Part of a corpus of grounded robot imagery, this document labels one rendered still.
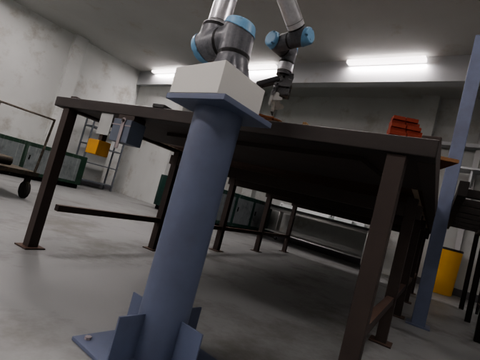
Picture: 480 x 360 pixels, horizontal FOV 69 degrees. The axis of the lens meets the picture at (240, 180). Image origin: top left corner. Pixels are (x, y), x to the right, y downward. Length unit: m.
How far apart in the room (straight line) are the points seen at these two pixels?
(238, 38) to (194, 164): 0.46
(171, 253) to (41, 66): 8.36
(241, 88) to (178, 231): 0.50
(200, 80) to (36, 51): 8.24
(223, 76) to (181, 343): 0.84
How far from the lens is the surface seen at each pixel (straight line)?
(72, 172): 7.68
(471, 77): 3.48
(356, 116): 7.91
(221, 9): 1.47
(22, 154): 7.30
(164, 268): 1.16
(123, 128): 1.88
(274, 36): 1.69
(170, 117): 1.70
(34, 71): 9.23
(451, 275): 6.46
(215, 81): 1.11
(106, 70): 9.99
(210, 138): 1.14
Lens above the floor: 0.57
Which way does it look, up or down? 4 degrees up
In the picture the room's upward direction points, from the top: 15 degrees clockwise
